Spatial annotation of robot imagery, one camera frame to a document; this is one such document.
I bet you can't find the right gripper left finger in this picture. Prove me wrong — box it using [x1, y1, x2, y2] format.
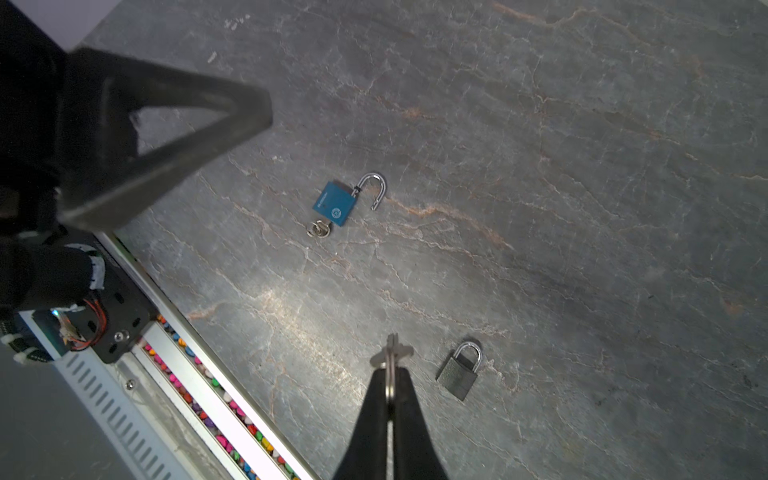
[334, 369, 389, 480]

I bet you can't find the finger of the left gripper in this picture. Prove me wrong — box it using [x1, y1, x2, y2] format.
[56, 48, 273, 232]

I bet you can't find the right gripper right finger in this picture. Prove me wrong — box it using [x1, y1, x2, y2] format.
[392, 367, 448, 480]

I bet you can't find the grey padlock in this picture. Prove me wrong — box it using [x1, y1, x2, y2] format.
[436, 340, 484, 401]

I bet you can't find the silver key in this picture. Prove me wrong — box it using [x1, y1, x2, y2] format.
[370, 333, 415, 407]

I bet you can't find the key for blue padlock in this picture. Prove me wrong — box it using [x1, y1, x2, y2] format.
[307, 219, 332, 239]

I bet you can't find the blue padlock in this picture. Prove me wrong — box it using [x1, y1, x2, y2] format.
[312, 172, 388, 226]

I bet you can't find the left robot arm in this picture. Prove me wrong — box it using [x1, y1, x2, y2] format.
[1, 1, 273, 364]

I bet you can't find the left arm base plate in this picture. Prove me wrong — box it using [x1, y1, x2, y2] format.
[51, 238, 158, 364]

